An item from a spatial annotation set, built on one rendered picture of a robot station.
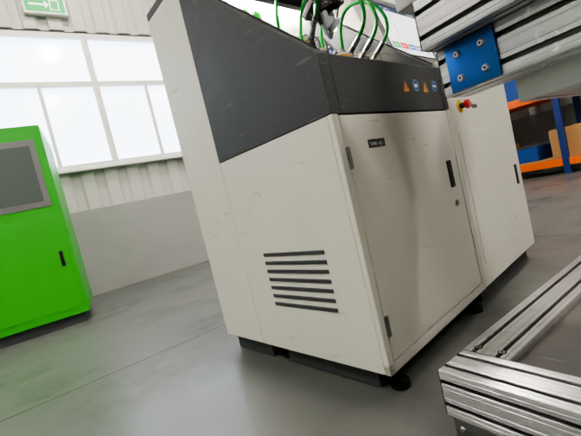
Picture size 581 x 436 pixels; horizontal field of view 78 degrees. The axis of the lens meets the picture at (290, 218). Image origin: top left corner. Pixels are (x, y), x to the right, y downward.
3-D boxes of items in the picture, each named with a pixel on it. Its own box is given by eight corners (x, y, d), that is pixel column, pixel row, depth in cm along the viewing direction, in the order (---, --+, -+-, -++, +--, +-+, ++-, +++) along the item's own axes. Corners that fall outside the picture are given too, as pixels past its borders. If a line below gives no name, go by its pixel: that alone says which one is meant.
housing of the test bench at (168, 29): (268, 360, 141) (171, -26, 131) (231, 348, 162) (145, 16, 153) (433, 258, 232) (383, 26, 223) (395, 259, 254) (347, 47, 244)
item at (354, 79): (341, 112, 95) (327, 53, 94) (328, 118, 98) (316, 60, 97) (444, 109, 135) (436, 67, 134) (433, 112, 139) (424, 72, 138)
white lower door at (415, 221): (395, 362, 97) (339, 114, 93) (388, 360, 99) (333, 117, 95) (483, 282, 140) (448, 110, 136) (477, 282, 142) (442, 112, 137)
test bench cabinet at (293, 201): (396, 402, 97) (330, 113, 92) (267, 361, 140) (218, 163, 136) (489, 304, 143) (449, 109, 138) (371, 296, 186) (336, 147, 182)
